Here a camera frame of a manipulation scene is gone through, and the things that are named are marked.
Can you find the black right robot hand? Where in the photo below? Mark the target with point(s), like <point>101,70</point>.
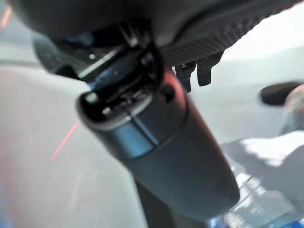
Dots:
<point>178,166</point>

